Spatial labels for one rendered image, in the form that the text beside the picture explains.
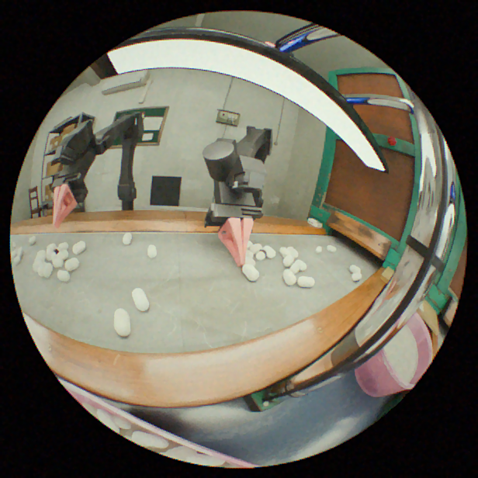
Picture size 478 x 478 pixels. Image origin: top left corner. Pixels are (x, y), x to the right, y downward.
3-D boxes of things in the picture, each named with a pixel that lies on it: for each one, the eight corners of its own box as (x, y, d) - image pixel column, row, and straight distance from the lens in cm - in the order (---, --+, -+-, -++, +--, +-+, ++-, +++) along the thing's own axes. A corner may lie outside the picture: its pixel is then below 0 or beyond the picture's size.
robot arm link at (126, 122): (102, 135, 45) (145, 109, 71) (81, 141, 51) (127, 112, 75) (108, 173, 49) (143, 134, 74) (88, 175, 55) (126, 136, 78)
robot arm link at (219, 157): (237, 162, 25) (257, 128, 34) (191, 157, 29) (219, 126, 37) (242, 202, 34) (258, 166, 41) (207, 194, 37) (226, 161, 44)
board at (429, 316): (379, 278, 49) (381, 274, 49) (386, 269, 64) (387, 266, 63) (435, 336, 57) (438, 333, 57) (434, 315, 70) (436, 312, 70)
